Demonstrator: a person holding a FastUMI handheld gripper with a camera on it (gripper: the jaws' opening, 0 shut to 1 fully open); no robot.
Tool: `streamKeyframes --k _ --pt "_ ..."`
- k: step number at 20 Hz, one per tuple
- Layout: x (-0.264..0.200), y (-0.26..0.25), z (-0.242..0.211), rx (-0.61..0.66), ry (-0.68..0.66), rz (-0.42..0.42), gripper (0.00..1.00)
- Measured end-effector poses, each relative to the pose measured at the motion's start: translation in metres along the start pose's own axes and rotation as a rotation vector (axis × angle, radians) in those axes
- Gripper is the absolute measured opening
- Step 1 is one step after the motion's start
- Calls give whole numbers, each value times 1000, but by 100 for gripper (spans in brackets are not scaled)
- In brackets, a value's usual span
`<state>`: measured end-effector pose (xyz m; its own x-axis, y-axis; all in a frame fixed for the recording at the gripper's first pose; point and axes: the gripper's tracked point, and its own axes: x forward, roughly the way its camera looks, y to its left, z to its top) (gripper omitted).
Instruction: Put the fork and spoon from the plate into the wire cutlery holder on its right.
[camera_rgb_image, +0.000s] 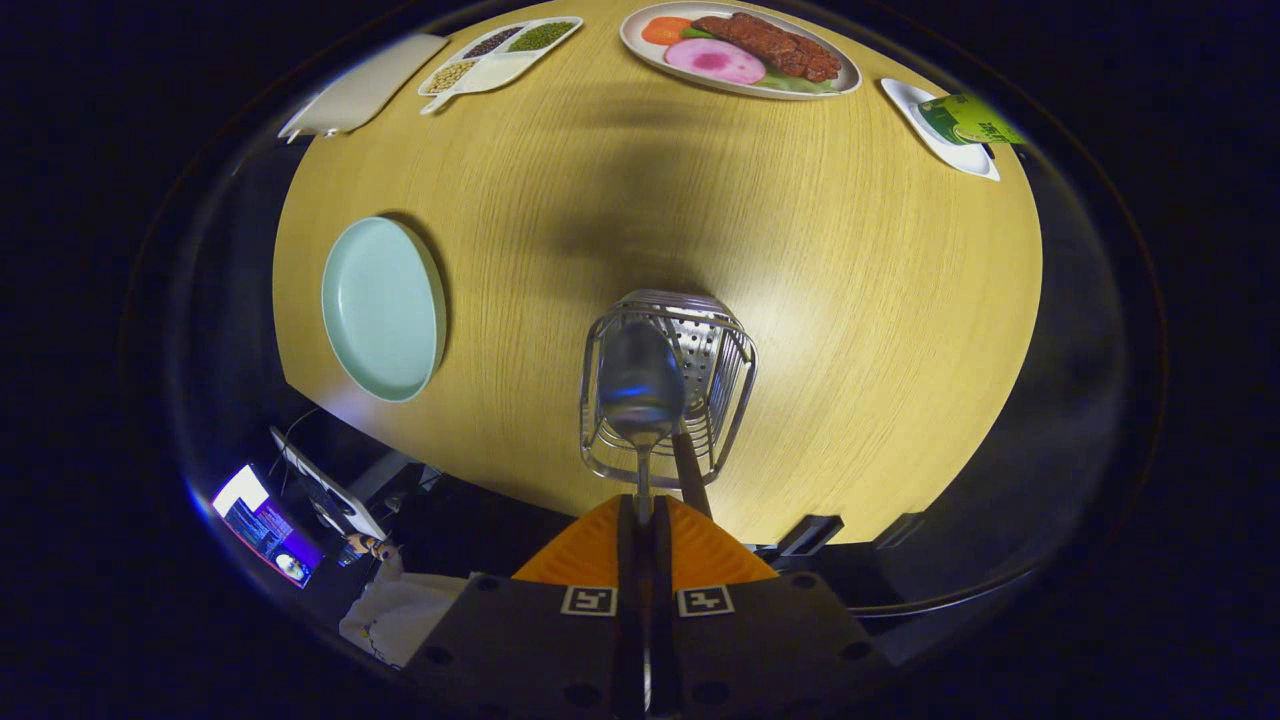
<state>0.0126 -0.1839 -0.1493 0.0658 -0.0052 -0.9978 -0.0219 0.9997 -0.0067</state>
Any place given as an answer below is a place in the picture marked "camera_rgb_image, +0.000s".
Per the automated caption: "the pile of green beans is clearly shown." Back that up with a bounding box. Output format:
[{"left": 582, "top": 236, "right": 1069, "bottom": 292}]
[{"left": 506, "top": 21, "right": 578, "bottom": 53}]

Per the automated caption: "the mint green plate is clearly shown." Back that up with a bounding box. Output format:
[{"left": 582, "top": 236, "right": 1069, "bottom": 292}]
[{"left": 321, "top": 216, "right": 448, "bottom": 403}]

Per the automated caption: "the cream white toaster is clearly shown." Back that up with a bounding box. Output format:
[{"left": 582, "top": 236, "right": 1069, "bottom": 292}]
[{"left": 278, "top": 33, "right": 451, "bottom": 143}]

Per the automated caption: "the silver spoon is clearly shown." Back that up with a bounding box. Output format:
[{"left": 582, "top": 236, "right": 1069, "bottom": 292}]
[{"left": 597, "top": 320, "right": 687, "bottom": 691}]

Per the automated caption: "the fork with brown handle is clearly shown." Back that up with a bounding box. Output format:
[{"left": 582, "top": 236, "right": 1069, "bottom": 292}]
[{"left": 672, "top": 430, "right": 714, "bottom": 519}]

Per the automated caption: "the white divided dish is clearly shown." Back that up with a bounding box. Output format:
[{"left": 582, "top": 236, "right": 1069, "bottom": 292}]
[{"left": 418, "top": 17, "right": 584, "bottom": 116}]

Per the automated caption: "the metal wire cutlery basket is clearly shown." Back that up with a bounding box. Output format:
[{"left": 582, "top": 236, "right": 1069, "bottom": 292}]
[{"left": 579, "top": 289, "right": 759, "bottom": 490}]

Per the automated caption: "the white computer monitor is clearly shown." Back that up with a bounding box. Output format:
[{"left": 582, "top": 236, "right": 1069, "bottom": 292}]
[{"left": 270, "top": 427, "right": 389, "bottom": 541}]

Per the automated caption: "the pile of dark beans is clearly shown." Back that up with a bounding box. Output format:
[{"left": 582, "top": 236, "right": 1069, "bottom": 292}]
[{"left": 463, "top": 26, "right": 524, "bottom": 59}]

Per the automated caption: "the lit display screen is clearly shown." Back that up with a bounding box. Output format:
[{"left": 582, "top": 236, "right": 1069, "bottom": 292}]
[{"left": 210, "top": 463, "right": 326, "bottom": 589}]

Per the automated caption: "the brown steak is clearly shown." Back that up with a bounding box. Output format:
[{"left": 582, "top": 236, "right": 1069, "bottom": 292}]
[{"left": 692, "top": 12, "right": 843, "bottom": 84}]

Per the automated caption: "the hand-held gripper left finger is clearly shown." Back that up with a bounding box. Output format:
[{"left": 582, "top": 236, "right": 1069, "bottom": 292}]
[{"left": 405, "top": 495, "right": 643, "bottom": 720}]

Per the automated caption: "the white round food plate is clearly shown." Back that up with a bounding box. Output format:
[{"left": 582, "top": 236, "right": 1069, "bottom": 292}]
[{"left": 619, "top": 2, "right": 863, "bottom": 101}]

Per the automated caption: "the pink ham slice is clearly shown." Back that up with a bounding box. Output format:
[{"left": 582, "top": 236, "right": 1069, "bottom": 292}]
[{"left": 663, "top": 38, "right": 768, "bottom": 86}]

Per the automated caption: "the green lettuce leaf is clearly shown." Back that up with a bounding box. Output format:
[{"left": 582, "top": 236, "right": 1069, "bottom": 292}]
[{"left": 760, "top": 68, "right": 839, "bottom": 96}]

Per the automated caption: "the green label drink bottle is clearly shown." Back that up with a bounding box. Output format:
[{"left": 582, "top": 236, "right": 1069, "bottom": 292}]
[{"left": 917, "top": 93, "right": 1028, "bottom": 147}]

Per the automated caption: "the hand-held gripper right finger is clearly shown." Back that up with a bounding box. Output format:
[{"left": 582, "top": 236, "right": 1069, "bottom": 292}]
[{"left": 653, "top": 495, "right": 893, "bottom": 720}]

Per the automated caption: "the white square coaster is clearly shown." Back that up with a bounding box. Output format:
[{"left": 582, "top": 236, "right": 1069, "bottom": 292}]
[{"left": 880, "top": 78, "right": 1001, "bottom": 182}]

